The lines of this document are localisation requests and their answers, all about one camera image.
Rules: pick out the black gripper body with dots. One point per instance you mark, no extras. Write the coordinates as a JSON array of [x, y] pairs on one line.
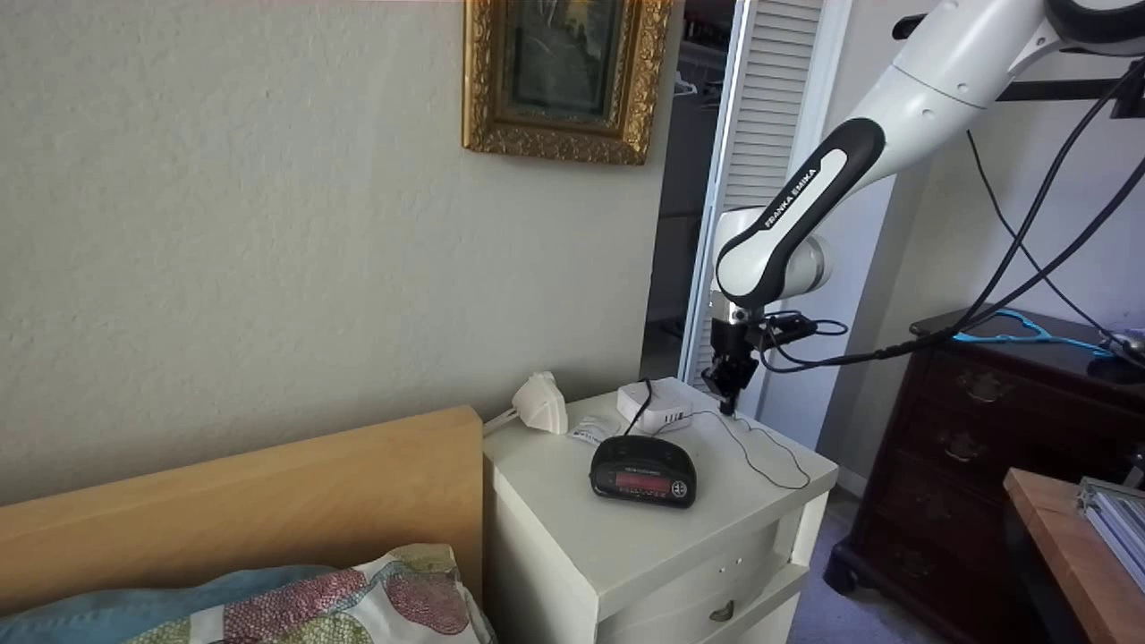
[[738, 343]]

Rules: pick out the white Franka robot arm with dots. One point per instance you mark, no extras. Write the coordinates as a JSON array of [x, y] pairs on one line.
[[907, 109]]

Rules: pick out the white crumpled paper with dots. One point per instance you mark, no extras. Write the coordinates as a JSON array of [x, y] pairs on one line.
[[626, 405]]

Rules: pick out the black alarm clock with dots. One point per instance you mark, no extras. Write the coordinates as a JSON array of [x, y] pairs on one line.
[[642, 469]]

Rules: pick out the white nightstand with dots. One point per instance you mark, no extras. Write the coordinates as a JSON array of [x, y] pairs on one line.
[[668, 539]]

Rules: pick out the white crumpled tissue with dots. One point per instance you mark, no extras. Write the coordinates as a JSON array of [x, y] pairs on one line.
[[536, 403]]

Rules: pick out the white louvered closet door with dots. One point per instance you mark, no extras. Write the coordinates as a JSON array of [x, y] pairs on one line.
[[764, 145]]

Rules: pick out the dark wooden dresser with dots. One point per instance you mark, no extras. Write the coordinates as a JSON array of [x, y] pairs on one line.
[[990, 476]]

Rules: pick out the gold framed picture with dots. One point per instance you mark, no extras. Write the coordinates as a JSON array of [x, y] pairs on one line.
[[565, 72]]

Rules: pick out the wooden table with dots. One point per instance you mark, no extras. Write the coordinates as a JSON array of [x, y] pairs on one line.
[[1075, 550]]

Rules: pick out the black metal bar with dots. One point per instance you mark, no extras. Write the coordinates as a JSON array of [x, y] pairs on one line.
[[1060, 91]]

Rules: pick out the patterned pillow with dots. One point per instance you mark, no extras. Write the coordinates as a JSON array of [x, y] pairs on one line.
[[346, 603]]

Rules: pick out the wooden bed headboard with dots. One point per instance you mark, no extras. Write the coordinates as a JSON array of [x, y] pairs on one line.
[[237, 502]]

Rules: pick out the blue pillow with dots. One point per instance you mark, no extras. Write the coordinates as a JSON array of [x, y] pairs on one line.
[[107, 615]]

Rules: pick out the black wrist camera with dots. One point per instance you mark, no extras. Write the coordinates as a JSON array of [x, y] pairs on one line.
[[788, 326]]

